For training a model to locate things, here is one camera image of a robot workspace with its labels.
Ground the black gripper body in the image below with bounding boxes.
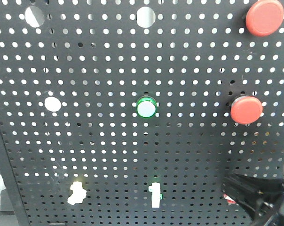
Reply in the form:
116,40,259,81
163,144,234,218
221,174,284,226

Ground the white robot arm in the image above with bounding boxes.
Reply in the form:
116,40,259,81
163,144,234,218
221,174,284,226

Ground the small red push button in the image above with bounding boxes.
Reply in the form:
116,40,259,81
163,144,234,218
230,96,263,125

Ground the green lit push button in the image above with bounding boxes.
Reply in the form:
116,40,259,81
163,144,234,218
136,96,157,118

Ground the large red push button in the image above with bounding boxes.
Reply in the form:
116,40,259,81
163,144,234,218
245,0,284,37

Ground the green lit rocker switch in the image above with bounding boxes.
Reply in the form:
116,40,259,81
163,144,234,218
148,182,163,208

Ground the yellow lit rocker switch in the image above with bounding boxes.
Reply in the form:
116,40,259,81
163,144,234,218
67,181,87,205

